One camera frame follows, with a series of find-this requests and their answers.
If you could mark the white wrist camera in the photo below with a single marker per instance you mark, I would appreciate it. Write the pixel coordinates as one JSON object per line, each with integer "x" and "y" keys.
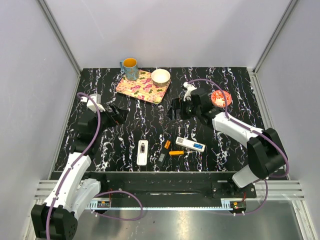
{"x": 94, "y": 104}
{"x": 189, "y": 88}

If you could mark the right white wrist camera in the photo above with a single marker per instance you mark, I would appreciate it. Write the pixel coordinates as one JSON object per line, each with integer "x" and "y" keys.
{"x": 189, "y": 88}

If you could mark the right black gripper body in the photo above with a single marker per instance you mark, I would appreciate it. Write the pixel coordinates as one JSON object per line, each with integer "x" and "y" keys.
{"x": 188, "y": 111}

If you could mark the white remote blue batteries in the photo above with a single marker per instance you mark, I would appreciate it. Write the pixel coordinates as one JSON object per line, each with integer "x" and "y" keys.
{"x": 186, "y": 143}

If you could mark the pink floral tray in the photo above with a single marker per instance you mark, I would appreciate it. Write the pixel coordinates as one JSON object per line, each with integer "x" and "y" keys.
{"x": 143, "y": 88}

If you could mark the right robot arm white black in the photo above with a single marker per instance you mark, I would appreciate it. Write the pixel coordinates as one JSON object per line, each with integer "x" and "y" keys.
{"x": 265, "y": 151}

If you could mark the white ceramic bowl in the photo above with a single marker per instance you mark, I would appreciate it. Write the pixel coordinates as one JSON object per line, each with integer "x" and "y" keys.
{"x": 160, "y": 77}

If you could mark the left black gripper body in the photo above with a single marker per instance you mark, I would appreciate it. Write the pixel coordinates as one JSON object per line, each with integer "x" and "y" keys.
{"x": 109, "y": 121}

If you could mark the black remote orange batteries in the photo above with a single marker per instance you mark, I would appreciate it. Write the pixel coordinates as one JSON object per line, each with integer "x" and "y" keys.
{"x": 162, "y": 156}

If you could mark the white remote dark batteries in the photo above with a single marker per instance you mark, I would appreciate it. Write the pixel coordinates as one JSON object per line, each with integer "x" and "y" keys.
{"x": 142, "y": 153}

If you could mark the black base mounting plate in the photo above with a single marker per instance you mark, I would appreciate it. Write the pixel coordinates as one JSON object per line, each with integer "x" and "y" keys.
{"x": 171, "y": 189}

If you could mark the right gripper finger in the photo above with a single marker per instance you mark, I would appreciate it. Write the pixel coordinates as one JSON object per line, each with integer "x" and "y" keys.
{"x": 173, "y": 115}
{"x": 176, "y": 104}

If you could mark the blue floral mug orange inside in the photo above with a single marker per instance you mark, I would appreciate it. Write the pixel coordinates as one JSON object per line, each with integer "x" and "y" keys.
{"x": 130, "y": 68}

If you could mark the blue battery pair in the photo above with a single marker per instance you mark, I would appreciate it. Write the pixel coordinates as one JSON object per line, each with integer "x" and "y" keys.
{"x": 198, "y": 146}

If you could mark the red patterned small dish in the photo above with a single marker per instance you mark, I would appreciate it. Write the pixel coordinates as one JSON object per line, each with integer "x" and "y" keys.
{"x": 220, "y": 100}

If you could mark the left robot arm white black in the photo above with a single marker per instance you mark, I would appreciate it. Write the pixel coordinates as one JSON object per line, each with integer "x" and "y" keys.
{"x": 57, "y": 218}

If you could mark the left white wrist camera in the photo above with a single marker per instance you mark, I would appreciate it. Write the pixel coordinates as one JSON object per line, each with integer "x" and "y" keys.
{"x": 94, "y": 104}

